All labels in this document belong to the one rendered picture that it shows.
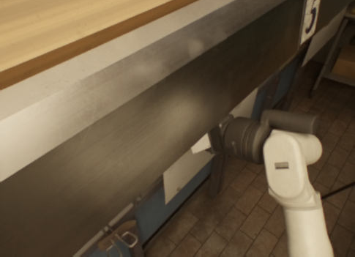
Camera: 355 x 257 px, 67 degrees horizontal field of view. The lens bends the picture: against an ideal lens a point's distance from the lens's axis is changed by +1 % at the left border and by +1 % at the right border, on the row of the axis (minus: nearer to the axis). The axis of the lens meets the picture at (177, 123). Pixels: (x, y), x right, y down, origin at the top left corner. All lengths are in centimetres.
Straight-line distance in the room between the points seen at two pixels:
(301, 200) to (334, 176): 207
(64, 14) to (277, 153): 38
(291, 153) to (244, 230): 162
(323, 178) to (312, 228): 199
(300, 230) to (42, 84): 44
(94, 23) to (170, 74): 12
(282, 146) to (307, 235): 15
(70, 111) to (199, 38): 21
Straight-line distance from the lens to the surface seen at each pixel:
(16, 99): 29
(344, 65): 313
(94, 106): 30
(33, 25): 29
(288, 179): 49
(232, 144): 55
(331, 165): 264
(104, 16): 32
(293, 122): 52
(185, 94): 39
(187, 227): 203
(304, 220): 52
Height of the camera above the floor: 185
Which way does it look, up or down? 44 degrees down
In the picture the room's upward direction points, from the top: straight up
